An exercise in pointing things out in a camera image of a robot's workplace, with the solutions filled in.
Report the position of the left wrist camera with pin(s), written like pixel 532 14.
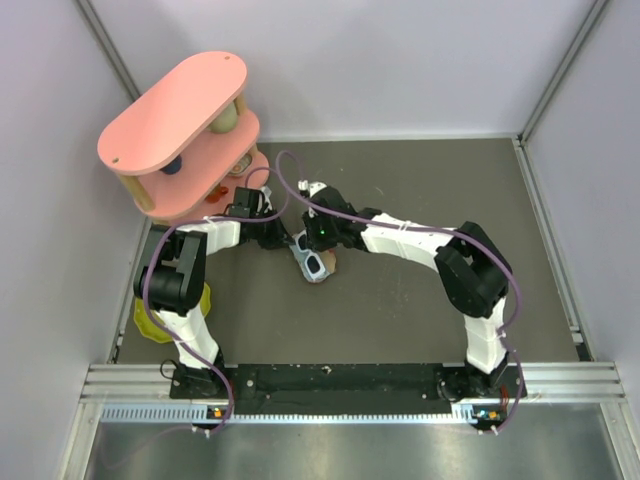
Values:
pixel 250 203

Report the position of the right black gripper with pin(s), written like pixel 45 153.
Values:
pixel 313 242

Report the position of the white sunglasses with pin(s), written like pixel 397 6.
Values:
pixel 310 263

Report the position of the small bowl on shelf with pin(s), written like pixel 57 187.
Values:
pixel 241 166

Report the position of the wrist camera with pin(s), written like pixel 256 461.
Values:
pixel 316 192
pixel 250 203

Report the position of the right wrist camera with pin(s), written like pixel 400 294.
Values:
pixel 316 192

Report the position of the aluminium frame rail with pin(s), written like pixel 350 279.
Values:
pixel 571 425

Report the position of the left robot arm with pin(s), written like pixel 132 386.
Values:
pixel 170 280

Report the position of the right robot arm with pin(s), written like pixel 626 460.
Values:
pixel 462 257

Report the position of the dark blue object on shelf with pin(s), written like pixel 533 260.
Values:
pixel 173 167

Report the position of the pink tiered wooden shelf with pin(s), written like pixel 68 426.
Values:
pixel 171 119

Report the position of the plaid glasses case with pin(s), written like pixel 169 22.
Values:
pixel 330 260

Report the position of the beige ball on shelf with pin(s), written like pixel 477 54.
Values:
pixel 225 122

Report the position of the yellow-green dotted plate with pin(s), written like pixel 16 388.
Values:
pixel 151 331

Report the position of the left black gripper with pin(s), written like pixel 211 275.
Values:
pixel 277 239

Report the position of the orange object on shelf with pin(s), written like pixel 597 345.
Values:
pixel 217 194

